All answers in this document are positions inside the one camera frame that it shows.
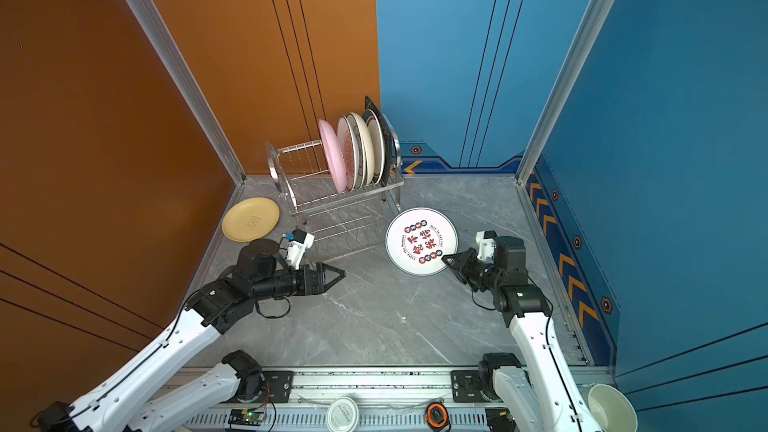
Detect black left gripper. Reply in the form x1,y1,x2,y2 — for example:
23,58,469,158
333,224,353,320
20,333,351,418
253,262,346,305

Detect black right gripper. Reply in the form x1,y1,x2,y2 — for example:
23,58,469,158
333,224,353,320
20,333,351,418
442,247,504,292

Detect white plate black characters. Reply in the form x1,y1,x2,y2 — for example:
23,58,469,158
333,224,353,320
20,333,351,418
385,207,459,277

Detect steel wire dish rack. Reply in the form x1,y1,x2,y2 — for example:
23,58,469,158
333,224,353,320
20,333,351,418
266,140,404,262

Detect yellow round plate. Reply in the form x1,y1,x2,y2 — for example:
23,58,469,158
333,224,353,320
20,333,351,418
221,197,280,243

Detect pink round plate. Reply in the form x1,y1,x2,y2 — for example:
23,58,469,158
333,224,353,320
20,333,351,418
318,119,347,194

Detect cream round plate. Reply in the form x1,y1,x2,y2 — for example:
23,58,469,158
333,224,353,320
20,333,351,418
350,113,375,186

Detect black floral square plate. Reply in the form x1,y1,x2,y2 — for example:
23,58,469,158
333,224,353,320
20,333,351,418
365,96,402,187

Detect white plate green red rim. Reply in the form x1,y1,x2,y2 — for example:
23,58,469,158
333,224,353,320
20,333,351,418
363,109,385,184

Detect white plate orange sunburst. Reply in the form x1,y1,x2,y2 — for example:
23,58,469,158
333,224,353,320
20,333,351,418
337,116,358,191

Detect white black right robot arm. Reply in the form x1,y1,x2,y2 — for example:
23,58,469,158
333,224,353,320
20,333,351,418
442,236,602,431

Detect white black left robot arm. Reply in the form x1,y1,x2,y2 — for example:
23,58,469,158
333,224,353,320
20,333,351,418
30,239,346,431

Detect white round lid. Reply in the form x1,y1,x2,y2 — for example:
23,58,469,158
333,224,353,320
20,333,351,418
326,397,360,432

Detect orange black tape measure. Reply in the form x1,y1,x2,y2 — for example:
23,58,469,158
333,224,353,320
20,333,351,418
424,401,452,432

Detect green circuit board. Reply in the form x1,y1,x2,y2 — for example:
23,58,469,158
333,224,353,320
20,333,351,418
227,409,268,428

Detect white bucket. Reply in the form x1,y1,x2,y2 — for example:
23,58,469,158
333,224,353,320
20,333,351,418
587,384,638,432

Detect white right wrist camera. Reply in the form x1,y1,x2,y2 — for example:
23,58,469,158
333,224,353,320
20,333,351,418
475,230,497,263

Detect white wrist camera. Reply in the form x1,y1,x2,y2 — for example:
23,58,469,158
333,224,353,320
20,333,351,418
284,229,315,270
475,230,497,263

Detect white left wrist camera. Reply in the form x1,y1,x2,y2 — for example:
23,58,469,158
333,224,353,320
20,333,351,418
284,229,315,270

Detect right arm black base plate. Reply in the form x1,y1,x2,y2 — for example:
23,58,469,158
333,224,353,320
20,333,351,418
450,370,535,404

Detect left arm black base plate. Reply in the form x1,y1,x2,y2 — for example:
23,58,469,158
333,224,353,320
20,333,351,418
225,370,295,405

